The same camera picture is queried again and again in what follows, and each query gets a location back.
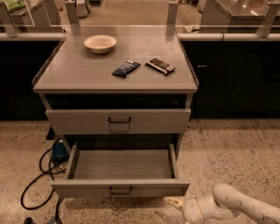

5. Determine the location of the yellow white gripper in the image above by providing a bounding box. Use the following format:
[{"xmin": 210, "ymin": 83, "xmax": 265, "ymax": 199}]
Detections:
[{"xmin": 164, "ymin": 195, "xmax": 220, "ymax": 224}]

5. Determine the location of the grey drawer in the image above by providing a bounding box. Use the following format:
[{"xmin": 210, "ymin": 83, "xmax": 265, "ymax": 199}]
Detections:
[
  {"xmin": 52, "ymin": 144, "xmax": 189, "ymax": 198},
  {"xmin": 46, "ymin": 109, "xmax": 191, "ymax": 135}
]

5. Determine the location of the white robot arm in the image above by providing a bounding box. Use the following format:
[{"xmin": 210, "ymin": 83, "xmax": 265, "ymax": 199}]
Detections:
[{"xmin": 164, "ymin": 184, "xmax": 280, "ymax": 224}]

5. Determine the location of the grey drawer cabinet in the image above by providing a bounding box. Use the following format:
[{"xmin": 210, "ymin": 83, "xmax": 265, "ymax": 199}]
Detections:
[{"xmin": 34, "ymin": 26, "xmax": 198, "ymax": 150}]

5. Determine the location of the blue power box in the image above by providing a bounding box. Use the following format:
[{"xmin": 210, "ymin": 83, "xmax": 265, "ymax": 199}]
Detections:
[{"xmin": 51, "ymin": 141, "xmax": 69, "ymax": 163}]

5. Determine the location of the black snack bar packet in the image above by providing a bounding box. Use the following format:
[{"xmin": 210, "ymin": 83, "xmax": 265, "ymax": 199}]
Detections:
[{"xmin": 145, "ymin": 58, "xmax": 175, "ymax": 75}]

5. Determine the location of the blue snack packet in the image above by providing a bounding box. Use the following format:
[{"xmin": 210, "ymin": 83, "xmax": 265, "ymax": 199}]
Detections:
[{"xmin": 112, "ymin": 60, "xmax": 141, "ymax": 78}]

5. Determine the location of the white ceramic bowl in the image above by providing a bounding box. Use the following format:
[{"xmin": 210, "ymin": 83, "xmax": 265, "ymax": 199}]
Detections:
[{"xmin": 84, "ymin": 35, "xmax": 116, "ymax": 54}]

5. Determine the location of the black lower drawer handle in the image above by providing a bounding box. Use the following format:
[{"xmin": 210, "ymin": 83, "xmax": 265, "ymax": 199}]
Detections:
[{"xmin": 109, "ymin": 186, "xmax": 132, "ymax": 196}]

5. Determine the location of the black drawer handle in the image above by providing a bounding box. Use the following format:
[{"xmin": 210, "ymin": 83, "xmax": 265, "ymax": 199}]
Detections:
[
  {"xmin": 109, "ymin": 186, "xmax": 132, "ymax": 196},
  {"xmin": 108, "ymin": 117, "xmax": 131, "ymax": 124}
]

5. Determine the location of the black upper drawer handle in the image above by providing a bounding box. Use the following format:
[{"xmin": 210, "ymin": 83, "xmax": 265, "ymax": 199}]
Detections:
[{"xmin": 108, "ymin": 117, "xmax": 131, "ymax": 124}]

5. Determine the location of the black floor cable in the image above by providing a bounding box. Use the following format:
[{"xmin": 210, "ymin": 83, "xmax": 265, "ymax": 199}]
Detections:
[{"xmin": 20, "ymin": 147, "xmax": 67, "ymax": 224}]

